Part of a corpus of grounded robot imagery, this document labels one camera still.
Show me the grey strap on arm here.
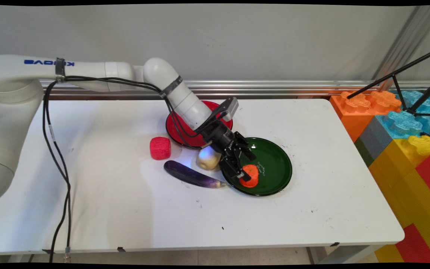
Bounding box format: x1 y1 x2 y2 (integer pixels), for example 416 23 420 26
159 75 183 100

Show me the black tripod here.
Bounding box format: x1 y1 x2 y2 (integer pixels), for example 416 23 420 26
346 45 430 118

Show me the orange giant building block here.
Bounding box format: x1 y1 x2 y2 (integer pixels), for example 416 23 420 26
330 90 403 143

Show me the red plate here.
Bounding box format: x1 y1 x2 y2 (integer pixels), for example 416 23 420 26
165 100 234 149

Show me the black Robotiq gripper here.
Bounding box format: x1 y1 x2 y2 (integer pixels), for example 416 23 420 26
199 118 257 182

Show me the grey giant building block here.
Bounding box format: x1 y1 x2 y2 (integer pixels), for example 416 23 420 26
358 116 393 162

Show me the blue giant building block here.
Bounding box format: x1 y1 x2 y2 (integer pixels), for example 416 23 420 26
376 90 430 140

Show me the black cable with metal plug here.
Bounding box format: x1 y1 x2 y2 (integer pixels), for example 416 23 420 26
42 80 73 263

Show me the purple toy eggplant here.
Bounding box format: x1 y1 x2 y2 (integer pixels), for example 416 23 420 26
163 160 228 189

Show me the orange toy fruit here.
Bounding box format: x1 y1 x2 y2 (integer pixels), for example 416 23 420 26
239 164 260 188

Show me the aluminium frame post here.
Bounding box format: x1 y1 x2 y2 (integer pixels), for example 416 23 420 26
372 5 430 92

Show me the red toy fruit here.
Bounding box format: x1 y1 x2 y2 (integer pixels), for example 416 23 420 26
150 137 172 161

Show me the dark green plate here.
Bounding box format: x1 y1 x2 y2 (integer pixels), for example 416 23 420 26
220 137 293 197

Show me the pale yellow toy vegetable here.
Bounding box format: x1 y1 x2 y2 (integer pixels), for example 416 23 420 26
196 146 222 171

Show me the aluminium rail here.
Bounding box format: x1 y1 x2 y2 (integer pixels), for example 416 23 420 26
40 79 430 100

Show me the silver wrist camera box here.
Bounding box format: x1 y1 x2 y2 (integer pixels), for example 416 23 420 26
219 97 239 122

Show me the yellow giant building block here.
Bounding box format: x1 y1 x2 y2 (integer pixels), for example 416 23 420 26
368 135 430 264

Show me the thin black cable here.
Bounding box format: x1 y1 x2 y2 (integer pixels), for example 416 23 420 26
42 80 71 263

